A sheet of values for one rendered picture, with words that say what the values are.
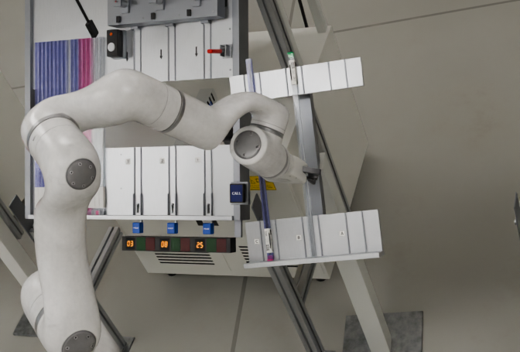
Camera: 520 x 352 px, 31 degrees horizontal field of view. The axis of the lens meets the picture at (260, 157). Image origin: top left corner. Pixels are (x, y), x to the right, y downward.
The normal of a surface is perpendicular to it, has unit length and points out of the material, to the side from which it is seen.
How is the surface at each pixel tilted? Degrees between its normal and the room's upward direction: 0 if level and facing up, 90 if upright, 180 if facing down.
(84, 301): 71
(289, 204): 90
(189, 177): 43
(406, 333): 0
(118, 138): 0
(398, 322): 0
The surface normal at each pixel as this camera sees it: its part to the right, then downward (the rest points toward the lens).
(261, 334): -0.30, -0.70
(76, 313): 0.52, -0.02
